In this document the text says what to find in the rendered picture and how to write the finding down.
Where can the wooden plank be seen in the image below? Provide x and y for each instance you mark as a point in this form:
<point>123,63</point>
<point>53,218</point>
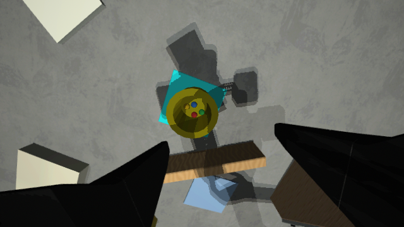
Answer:
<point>214,161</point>

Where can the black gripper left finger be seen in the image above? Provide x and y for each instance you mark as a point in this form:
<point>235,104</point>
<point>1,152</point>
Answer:
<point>125,197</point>

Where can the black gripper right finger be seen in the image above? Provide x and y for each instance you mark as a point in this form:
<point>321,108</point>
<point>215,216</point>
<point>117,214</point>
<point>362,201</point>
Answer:
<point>363,174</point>

